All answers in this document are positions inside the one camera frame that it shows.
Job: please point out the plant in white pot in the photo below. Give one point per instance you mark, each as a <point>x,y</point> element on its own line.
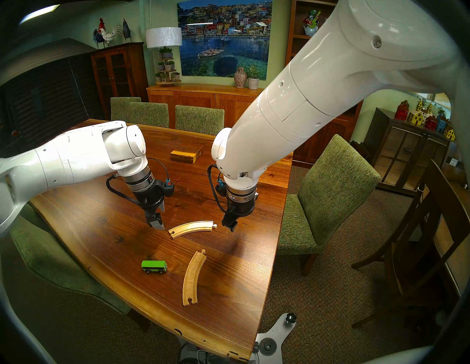
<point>253,82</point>

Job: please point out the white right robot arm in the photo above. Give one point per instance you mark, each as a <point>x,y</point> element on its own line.
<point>312,91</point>

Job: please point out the dark wooden glass-door cabinet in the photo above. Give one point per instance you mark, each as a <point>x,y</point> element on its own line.
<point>117,73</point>

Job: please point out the green toy bus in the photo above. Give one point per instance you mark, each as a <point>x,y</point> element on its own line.
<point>154,266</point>

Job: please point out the wooden sideboard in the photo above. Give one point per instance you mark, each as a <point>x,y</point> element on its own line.
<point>194,99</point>

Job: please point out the dark slatted window blind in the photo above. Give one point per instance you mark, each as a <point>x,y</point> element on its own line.
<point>44,110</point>

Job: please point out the curved wooden track piece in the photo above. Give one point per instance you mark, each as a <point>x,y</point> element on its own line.
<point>191,228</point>
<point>192,275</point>

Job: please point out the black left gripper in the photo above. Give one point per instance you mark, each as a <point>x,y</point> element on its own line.
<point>152,196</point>

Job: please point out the patterned ceramic vase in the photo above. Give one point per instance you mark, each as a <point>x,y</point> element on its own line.
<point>240,77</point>

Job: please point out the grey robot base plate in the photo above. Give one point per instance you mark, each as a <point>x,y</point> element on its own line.
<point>273,335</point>

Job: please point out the dark grey rooster figurine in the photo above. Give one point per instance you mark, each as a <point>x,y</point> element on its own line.
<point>126,31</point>

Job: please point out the dark wooden bookshelf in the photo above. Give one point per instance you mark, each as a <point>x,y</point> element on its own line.
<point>315,143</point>

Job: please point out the green upholstered chair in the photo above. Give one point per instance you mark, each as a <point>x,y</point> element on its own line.
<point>200,119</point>
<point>121,108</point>
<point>47,257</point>
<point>148,114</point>
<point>330,190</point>

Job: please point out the dark table leg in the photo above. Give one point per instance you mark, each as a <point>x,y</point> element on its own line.
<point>139,319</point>

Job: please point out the dark wooden chair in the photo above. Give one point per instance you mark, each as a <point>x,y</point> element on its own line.
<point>422,238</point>

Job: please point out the harbour town painting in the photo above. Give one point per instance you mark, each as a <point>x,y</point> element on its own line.
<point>224,47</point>

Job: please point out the white rooster figurine red comb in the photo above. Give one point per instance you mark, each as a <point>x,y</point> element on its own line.
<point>108,35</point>

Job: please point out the tiered wooden plant stand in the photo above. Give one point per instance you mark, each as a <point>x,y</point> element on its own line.
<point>168,83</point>

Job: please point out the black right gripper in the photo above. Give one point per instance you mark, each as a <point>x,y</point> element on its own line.
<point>240,211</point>

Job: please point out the white drum lampshade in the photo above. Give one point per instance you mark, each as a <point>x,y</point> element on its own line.
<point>163,36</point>

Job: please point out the red house figurine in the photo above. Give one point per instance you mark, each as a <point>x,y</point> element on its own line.
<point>431,124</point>
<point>402,112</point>

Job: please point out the black knob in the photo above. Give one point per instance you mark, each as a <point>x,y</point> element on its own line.
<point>290,317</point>

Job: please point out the blue house figurine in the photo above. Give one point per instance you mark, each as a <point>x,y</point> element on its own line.
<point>440,123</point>

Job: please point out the yellow house figurine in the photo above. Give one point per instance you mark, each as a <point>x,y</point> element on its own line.
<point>449,134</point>
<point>416,116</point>

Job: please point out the wooden box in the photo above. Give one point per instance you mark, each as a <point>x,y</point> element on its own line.
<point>186,153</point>

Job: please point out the blue rooster figurine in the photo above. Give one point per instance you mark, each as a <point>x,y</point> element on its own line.
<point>97,38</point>

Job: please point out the black round disc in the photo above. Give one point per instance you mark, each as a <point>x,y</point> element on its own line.
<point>267,346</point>

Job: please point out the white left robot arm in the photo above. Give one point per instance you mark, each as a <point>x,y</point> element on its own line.
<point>73,157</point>

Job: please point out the ceiling light panel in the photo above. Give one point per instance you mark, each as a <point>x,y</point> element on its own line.
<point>38,14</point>

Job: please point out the tan wooden desk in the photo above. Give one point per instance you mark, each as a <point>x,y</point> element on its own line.
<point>455,257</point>

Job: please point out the dark glass-front cabinet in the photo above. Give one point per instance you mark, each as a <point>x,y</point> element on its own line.
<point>404,154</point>

